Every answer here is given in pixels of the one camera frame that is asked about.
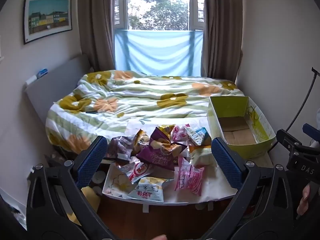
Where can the framed townscape picture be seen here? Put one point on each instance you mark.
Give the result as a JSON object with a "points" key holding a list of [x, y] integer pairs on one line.
{"points": [[47, 17]]}

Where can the window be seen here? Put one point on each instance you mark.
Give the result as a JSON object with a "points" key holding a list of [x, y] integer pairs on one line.
{"points": [[157, 5]]}

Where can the white and yellow snack packet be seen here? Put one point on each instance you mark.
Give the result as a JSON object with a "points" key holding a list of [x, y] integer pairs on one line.
{"points": [[147, 191]]}

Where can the blue and white snack packet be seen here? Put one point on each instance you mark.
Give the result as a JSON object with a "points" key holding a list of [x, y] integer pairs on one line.
{"points": [[198, 136]]}

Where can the green cardboard box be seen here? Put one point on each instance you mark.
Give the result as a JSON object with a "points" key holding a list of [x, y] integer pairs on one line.
{"points": [[225, 105]]}

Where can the pink and white snack packet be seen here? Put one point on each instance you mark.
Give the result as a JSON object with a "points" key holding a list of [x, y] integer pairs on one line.
{"points": [[180, 133]]}

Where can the orange and white snack packet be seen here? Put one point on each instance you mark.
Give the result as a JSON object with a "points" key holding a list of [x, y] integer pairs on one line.
{"points": [[201, 156]]}

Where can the floral blanket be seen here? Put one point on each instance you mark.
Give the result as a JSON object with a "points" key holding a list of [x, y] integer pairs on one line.
{"points": [[125, 105]]}

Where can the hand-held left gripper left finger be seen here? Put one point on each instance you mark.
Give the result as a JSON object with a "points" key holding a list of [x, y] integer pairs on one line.
{"points": [[91, 162]]}

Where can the grey headboard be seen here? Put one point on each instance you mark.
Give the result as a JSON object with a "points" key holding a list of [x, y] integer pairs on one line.
{"points": [[57, 80]]}

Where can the person's left hand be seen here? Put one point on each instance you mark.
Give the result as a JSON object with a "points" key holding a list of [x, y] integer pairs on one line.
{"points": [[157, 237]]}

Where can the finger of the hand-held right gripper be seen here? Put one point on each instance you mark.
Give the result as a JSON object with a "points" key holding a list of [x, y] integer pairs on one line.
{"points": [[287, 138], [311, 130]]}

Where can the light blue cloth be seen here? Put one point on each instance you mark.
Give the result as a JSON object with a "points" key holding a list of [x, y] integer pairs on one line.
{"points": [[157, 52]]}

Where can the person's right hand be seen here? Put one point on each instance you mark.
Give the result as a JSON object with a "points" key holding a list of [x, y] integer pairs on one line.
{"points": [[304, 200]]}

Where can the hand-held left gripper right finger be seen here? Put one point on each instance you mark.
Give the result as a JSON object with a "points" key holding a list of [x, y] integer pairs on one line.
{"points": [[226, 165]]}

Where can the large pink snack packet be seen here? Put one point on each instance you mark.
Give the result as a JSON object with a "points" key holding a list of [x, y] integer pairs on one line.
{"points": [[190, 177]]}

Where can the white printed paper tray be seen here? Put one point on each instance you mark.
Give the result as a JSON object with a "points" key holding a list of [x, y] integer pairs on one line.
{"points": [[113, 182]]}

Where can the brown curtain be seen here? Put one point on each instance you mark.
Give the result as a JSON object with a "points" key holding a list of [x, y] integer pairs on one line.
{"points": [[97, 17], [222, 30]]}

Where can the red and white snack packet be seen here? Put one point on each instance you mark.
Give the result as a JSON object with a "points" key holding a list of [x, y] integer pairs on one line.
{"points": [[137, 170]]}

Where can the cat print snack packet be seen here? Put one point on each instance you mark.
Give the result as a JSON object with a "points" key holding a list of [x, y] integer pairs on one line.
{"points": [[142, 140]]}

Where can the gold snack packet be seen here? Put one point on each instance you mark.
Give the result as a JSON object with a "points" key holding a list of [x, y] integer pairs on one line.
{"points": [[167, 128]]}

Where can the dark purple snack packet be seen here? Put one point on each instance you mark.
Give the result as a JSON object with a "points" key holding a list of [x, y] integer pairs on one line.
{"points": [[121, 147]]}

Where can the small white box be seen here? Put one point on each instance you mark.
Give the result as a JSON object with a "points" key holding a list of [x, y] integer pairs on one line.
{"points": [[31, 80]]}

